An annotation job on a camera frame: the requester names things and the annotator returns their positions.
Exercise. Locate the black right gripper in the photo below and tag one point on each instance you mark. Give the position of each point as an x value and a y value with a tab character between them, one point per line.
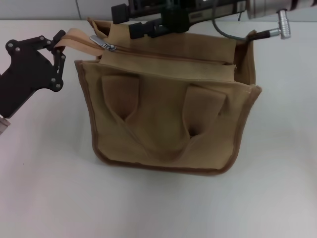
175	17

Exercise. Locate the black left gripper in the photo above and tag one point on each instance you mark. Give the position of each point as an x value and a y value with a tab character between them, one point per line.
24	77

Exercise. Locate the silver zipper pull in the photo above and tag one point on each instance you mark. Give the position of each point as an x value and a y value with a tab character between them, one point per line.
101	42

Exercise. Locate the khaki canvas food bag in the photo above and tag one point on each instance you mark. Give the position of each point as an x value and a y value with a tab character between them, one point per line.
158	119

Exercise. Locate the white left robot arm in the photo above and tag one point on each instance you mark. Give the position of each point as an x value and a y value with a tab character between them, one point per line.
3	125

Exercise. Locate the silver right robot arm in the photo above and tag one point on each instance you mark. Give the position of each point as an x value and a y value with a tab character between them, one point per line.
272	7

